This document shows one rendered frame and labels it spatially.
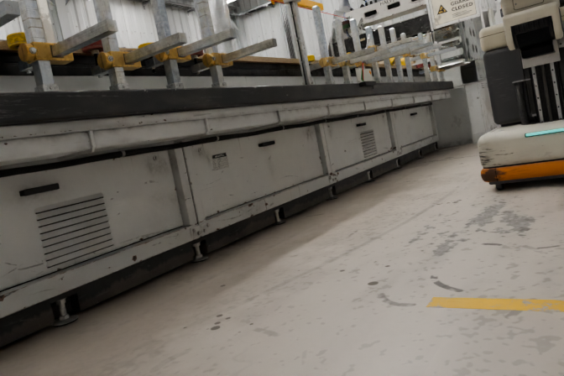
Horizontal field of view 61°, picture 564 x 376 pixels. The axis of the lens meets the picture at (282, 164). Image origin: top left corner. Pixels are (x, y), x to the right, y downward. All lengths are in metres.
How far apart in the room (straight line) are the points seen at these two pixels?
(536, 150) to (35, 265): 2.06
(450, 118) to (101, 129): 4.52
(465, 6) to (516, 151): 3.21
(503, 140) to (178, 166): 1.48
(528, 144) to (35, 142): 1.99
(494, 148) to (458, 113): 3.16
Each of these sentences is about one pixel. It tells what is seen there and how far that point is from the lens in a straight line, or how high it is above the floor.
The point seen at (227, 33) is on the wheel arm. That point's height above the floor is 0.83.
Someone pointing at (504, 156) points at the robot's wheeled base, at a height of 0.17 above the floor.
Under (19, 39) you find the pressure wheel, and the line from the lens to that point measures 1.65.
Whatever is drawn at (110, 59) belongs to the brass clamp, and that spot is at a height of 0.80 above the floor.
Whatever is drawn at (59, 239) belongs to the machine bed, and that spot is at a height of 0.27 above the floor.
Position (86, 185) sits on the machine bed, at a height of 0.42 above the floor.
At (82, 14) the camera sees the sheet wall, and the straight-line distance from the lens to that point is 11.09.
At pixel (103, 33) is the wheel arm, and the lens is 1.35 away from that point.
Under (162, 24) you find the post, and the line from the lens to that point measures 1.85.
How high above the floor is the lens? 0.45
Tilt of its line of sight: 3 degrees down
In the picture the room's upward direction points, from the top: 11 degrees counter-clockwise
